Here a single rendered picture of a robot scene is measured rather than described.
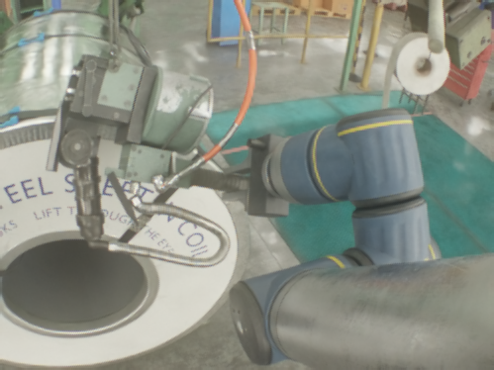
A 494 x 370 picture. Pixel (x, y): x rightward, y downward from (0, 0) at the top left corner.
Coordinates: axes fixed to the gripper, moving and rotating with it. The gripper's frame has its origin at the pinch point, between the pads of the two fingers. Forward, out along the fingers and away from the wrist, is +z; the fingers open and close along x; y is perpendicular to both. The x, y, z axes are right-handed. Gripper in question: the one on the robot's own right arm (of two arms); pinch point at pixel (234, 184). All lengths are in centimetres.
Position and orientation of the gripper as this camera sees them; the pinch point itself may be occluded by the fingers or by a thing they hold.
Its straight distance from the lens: 71.7
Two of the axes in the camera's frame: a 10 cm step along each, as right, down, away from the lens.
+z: -5.8, 1.1, 8.1
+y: -8.1, -1.6, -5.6
